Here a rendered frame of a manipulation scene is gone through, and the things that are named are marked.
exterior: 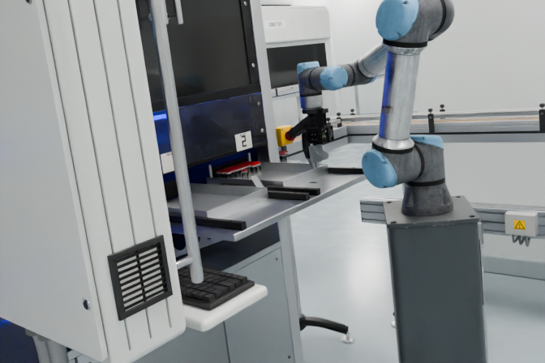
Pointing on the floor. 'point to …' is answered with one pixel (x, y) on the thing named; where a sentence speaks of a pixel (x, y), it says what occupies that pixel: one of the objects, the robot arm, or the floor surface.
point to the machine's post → (266, 153)
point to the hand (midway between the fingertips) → (313, 166)
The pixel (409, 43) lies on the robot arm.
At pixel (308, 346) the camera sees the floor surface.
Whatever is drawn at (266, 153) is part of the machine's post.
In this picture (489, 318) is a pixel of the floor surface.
